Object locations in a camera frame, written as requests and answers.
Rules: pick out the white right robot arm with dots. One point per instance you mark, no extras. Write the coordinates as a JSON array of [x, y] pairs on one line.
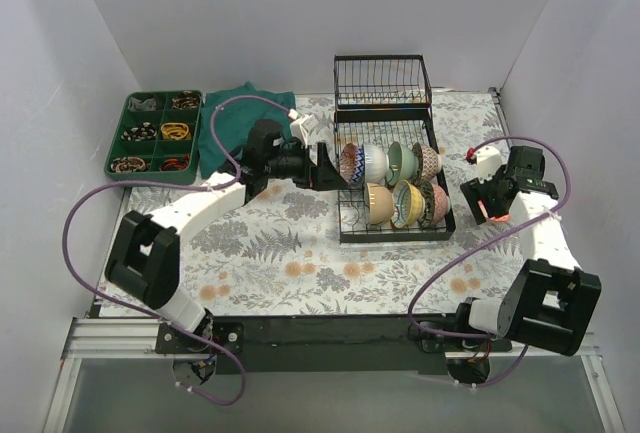
[[551, 301]]

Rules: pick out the cream bowl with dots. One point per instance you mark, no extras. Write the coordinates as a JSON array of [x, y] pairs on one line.
[[379, 204]]

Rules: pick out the black leaf patterned bowl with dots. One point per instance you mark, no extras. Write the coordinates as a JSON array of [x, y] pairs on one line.
[[437, 204]]

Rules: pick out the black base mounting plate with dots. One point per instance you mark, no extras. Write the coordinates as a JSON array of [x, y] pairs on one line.
[[334, 343]]

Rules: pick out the green compartment organizer tray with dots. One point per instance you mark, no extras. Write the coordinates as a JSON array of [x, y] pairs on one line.
[[156, 138]]

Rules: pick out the yellow sun patterned bowl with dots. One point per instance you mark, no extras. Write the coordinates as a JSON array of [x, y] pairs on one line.
[[409, 204]]

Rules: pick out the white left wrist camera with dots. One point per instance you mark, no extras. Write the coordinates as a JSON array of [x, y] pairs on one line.
[[301, 125]]

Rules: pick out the black wire dish rack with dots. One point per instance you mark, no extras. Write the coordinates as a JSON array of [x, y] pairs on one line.
[[382, 126]]

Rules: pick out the pale green ceramic bowl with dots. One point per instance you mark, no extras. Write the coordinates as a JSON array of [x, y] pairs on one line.
[[403, 164]]

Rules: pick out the white bowl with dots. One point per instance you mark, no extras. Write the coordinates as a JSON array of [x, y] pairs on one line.
[[376, 163]]

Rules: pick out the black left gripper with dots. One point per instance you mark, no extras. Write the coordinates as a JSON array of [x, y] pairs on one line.
[[313, 168]]

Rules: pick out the orange geometric patterned bowl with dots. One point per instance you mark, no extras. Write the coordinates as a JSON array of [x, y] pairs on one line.
[[347, 162]]

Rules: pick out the floral patterned table mat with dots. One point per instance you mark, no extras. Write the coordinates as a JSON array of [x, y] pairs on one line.
[[281, 255]]

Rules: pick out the black upright wire basket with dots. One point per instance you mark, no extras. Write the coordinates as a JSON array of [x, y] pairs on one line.
[[370, 88]]

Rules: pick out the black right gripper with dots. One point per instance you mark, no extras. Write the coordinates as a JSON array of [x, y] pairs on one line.
[[486, 196]]

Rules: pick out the brown diamond patterned bowl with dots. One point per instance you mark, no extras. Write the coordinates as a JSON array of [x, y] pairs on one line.
[[429, 163]]

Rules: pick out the blue zigzag patterned bowl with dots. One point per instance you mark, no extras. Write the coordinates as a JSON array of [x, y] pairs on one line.
[[358, 175]]

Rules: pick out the dark green folded cloth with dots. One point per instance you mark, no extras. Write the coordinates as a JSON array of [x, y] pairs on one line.
[[235, 121]]

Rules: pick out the orange floral patterned bowl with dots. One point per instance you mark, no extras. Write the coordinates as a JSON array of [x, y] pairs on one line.
[[498, 219]]

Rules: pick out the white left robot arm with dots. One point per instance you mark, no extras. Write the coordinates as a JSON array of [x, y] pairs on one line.
[[144, 261]]

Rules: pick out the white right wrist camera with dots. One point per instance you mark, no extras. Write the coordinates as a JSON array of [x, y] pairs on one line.
[[487, 161]]

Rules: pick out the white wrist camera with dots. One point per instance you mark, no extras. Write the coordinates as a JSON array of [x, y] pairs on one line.
[[301, 125], [487, 161]]

